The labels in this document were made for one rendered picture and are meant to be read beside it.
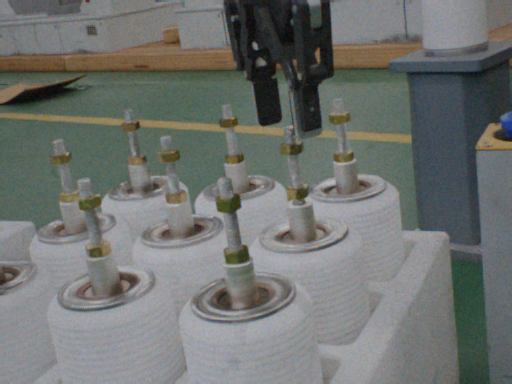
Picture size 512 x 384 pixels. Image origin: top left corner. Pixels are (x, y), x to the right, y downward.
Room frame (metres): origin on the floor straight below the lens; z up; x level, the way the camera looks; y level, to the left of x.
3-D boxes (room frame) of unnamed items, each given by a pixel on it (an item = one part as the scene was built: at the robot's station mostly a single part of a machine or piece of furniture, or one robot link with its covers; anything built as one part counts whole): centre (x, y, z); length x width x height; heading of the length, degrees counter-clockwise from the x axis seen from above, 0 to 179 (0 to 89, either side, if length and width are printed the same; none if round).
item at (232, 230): (0.51, 0.03, 0.30); 0.01 x 0.01 x 0.08; 65
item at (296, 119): (0.58, -0.04, 0.36); 0.02 x 0.01 x 0.04; 113
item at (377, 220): (0.72, -0.08, 0.16); 0.10 x 0.10 x 0.18
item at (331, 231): (0.61, -0.03, 0.25); 0.08 x 0.08 x 0.01
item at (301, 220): (0.61, -0.03, 0.26); 0.02 x 0.02 x 0.03
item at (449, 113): (1.14, -0.31, 0.15); 0.15 x 0.15 x 0.30; 47
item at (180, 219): (0.66, 0.08, 0.26); 0.02 x 0.02 x 0.03
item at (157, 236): (0.66, 0.08, 0.25); 0.08 x 0.08 x 0.01
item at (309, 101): (0.57, -0.05, 0.37); 0.03 x 0.01 x 0.05; 23
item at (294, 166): (0.61, -0.03, 0.31); 0.01 x 0.01 x 0.08; 45
